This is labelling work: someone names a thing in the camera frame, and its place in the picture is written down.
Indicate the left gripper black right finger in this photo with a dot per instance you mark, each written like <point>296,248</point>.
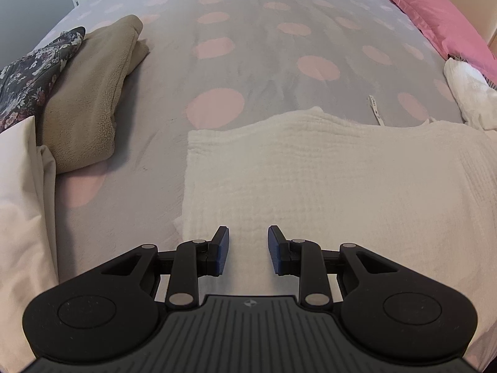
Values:
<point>305,260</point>

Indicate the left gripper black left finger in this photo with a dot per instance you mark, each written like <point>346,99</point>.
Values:
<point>192,260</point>

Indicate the white knitted garment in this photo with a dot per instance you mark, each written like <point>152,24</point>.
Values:
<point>423,196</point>

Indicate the white folded cloth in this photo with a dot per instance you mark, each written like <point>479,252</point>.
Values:
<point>28,238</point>

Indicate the beige folded fleece garment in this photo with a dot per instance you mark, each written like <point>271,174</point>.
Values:
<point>78,125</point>

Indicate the grey pink-dotted bed cover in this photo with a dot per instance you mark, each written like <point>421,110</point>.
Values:
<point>223,64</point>

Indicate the crumpled white garment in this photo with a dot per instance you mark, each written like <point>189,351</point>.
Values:
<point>475,98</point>

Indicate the dark floral folded garment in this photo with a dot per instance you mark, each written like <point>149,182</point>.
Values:
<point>26,84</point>

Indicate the pink pillow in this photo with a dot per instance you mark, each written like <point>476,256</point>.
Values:
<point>450,33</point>

